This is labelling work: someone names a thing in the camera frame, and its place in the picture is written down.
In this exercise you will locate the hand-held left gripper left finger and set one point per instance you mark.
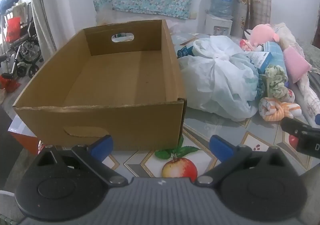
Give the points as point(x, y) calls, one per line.
point(102, 148)

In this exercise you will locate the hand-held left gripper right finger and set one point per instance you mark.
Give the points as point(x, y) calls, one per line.
point(220, 146)

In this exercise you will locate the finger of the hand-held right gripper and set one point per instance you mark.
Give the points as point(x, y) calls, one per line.
point(291, 125)

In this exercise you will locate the brown cardboard box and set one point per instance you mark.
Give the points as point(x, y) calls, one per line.
point(100, 120)

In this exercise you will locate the pink towel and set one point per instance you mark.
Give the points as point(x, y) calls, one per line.
point(296, 65)

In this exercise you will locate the pink plush toy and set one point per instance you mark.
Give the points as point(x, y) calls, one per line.
point(262, 35)

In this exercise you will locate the orange striped towel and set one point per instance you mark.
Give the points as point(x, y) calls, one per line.
point(277, 110)

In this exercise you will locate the white pack with red fruit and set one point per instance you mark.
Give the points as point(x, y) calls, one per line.
point(290, 95)

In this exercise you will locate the white checked fringed blanket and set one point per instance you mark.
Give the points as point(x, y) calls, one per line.
point(308, 97)

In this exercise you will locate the green scrunched cloth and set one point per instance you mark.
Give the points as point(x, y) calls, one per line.
point(276, 81)

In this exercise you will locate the fruit print tablecloth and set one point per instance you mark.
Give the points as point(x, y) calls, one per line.
point(147, 160)

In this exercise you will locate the white plastic bag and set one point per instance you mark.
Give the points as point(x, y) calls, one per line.
point(220, 82)

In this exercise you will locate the blue carton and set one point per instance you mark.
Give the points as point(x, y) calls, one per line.
point(261, 61)

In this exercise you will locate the red white stool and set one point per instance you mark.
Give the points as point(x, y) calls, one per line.
point(23, 137)

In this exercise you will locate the cream lace cloth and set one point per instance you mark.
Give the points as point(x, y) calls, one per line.
point(287, 35)

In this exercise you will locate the blue printed packet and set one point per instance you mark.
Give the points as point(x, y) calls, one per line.
point(185, 51)

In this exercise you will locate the checked rolled mat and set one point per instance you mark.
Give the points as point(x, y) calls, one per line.
point(260, 10)

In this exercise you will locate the white water dispenser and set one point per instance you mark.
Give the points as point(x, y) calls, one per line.
point(217, 26)

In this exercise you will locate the floral rolled mat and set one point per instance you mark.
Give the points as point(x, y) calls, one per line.
point(242, 12)

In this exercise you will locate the wheelchair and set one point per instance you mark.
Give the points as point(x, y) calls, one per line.
point(23, 47)

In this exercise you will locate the red bag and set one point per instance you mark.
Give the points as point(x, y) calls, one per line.
point(13, 29)

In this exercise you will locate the white curtain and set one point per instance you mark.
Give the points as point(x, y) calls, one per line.
point(47, 7)

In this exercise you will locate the dark blue hanging clothing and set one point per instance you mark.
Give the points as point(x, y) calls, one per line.
point(10, 0)

